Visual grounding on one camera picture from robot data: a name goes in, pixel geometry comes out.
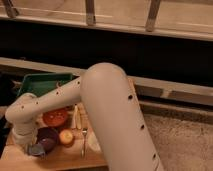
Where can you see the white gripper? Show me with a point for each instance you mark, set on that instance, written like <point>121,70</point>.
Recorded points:
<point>24,139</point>

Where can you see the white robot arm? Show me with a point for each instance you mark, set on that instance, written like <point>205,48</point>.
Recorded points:
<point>113,111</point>

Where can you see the red bowl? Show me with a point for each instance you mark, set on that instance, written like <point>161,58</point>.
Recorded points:
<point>55,118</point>

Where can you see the yellow apple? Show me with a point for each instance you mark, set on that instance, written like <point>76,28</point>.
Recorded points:
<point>66,137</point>

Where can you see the wooden cutting board table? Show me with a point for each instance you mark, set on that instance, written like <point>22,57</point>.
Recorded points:
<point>60,159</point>

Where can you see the green plastic tray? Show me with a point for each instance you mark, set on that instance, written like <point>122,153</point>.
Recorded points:
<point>42,83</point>

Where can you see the yellow white banana toy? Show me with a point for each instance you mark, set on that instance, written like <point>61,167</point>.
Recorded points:
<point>76,119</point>

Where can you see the silver fork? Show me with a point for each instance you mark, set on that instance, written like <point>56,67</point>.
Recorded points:
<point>84,133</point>

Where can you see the white cup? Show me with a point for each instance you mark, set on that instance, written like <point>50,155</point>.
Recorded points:
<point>93,143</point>

